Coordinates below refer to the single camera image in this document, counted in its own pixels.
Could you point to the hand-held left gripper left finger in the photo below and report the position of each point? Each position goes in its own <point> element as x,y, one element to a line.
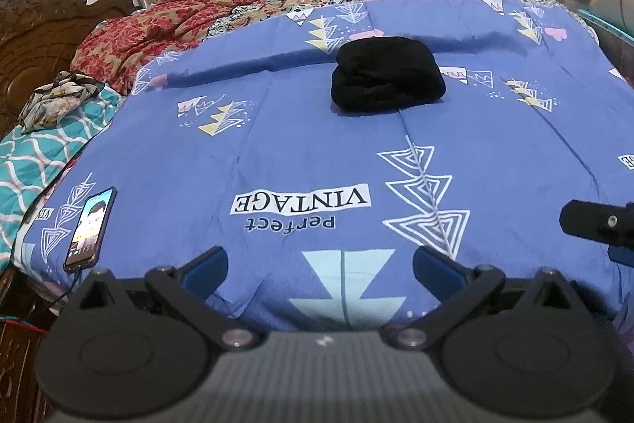
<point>205,272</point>

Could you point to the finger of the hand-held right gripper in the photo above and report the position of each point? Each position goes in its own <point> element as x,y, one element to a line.
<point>623,255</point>
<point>589,220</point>

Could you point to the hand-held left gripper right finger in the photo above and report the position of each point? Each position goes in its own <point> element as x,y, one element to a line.
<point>436,269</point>

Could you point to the black pants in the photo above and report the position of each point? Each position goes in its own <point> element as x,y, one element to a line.
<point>389,73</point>

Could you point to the smartphone with lit screen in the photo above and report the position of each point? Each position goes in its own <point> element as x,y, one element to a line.
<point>90,229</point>

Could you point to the blue printed bedsheet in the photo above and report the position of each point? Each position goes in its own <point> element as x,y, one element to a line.
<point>297,140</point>

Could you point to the teal patterned quilt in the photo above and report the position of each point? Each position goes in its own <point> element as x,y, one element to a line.
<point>34,165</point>

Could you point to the floral scarf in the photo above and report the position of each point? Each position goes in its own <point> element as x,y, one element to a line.
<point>59,98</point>

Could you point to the red floral blanket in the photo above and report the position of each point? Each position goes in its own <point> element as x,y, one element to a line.
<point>133,36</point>

